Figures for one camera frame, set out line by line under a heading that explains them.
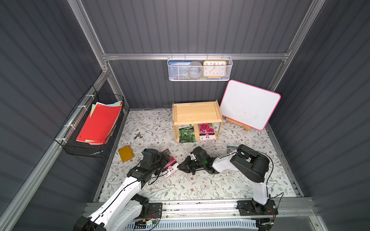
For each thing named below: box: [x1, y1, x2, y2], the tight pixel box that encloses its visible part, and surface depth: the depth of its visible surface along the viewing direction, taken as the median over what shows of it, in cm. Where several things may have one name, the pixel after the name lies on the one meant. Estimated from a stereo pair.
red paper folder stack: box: [76, 101, 124, 146], surface depth 75 cm
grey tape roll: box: [187, 60, 203, 79], surface depth 90 cm
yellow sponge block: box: [118, 145, 135, 163], surface depth 96 cm
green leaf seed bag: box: [179, 124, 197, 143], surface depth 104 cm
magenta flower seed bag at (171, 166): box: [161, 148, 180, 179], surface depth 89 cm
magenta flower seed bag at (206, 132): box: [198, 122, 216, 142], surface depth 104 cm
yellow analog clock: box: [203, 60, 227, 79], surface depth 90 cm
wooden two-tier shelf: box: [171, 99, 224, 143], surface depth 93 cm
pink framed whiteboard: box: [220, 79, 281, 131], surface depth 99 cm
